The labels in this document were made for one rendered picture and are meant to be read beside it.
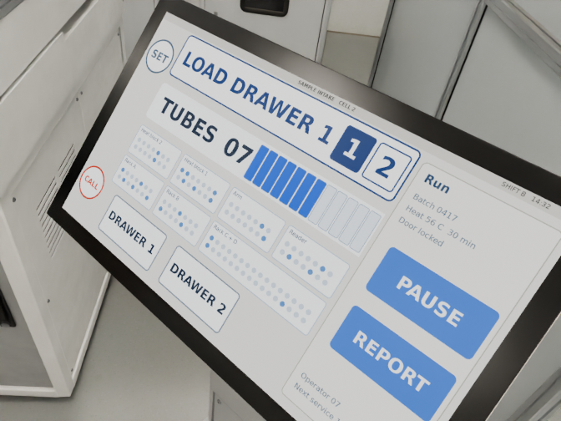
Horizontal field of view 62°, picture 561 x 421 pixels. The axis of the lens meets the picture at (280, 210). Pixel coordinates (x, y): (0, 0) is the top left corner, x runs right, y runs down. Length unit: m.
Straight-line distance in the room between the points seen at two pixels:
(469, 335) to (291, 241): 0.17
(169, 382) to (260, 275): 1.15
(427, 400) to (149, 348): 1.31
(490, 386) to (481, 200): 0.14
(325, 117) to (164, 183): 0.19
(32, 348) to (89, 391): 0.31
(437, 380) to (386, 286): 0.08
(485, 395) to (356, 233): 0.16
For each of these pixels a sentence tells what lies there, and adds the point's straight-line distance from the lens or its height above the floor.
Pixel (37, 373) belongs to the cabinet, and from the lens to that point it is 1.46.
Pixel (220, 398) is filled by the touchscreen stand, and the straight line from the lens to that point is 0.86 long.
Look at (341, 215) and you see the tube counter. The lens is 0.43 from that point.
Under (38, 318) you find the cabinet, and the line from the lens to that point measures 1.22.
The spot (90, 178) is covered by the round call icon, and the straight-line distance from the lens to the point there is 0.61.
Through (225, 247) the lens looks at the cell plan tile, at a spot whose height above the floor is 1.04.
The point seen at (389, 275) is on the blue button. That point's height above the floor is 1.10.
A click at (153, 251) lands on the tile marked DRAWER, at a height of 1.00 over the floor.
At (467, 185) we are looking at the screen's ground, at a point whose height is 1.17.
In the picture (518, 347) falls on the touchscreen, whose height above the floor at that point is 1.10.
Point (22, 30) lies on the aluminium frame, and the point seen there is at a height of 1.01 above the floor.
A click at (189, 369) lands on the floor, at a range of 1.59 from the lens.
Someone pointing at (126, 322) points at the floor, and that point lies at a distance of 1.71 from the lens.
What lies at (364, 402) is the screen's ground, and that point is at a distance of 0.43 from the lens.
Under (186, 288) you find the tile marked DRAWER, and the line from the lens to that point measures 0.50.
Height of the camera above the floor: 1.39
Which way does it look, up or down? 41 degrees down
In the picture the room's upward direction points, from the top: 9 degrees clockwise
